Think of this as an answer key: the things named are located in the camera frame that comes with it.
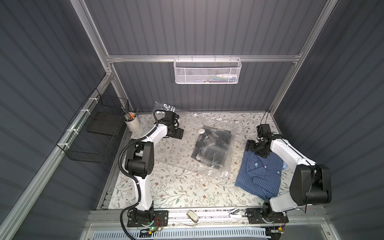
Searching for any blue checked shirt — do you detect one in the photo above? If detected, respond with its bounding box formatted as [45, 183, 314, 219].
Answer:
[235, 150, 284, 200]

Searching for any black white plaid shirt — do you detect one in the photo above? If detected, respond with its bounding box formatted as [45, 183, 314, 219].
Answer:
[192, 126, 232, 169]

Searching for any clear plastic vacuum bag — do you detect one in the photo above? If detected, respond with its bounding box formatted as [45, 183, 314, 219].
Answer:
[154, 102, 239, 180]

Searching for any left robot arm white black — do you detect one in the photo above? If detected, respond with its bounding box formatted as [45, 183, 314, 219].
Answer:
[119, 110, 184, 212]

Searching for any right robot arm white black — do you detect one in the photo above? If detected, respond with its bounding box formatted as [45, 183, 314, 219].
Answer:
[246, 124, 332, 215]

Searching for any white pen cup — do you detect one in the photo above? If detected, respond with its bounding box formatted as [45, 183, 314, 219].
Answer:
[125, 115, 142, 133]

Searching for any black foam pad in basket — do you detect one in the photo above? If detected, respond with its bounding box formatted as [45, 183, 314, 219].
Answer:
[87, 112, 123, 136]

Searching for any white bottle in basket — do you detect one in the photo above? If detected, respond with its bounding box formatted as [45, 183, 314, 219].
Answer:
[214, 74, 238, 82]

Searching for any white wire mesh basket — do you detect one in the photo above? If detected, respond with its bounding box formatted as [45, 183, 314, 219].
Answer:
[173, 58, 242, 85]

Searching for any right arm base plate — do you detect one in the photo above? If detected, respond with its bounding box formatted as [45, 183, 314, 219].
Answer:
[245, 208, 289, 225]

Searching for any white clip on rail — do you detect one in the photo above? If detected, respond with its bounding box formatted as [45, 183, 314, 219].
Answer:
[229, 208, 243, 220]

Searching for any black wire basket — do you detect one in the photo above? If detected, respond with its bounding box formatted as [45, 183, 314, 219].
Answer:
[57, 90, 130, 164]

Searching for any white perforated cable tray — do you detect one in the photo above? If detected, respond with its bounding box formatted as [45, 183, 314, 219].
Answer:
[91, 227, 268, 240]

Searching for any beige small device on rail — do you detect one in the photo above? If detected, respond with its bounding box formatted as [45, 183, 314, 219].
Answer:
[186, 210, 199, 224]

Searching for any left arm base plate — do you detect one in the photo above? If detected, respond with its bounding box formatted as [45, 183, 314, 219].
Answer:
[126, 210, 169, 228]

